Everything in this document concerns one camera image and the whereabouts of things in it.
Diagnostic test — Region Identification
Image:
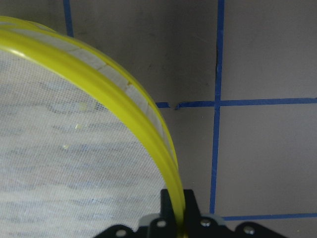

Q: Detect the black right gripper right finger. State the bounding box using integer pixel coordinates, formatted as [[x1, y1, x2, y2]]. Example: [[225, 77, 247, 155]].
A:
[[184, 189, 284, 238]]

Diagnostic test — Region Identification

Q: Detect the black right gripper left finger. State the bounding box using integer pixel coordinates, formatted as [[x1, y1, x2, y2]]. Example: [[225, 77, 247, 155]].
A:
[[95, 189, 178, 238]]

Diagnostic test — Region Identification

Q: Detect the yellow top steamer layer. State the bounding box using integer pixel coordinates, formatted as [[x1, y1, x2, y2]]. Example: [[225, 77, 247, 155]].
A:
[[0, 16, 185, 238]]

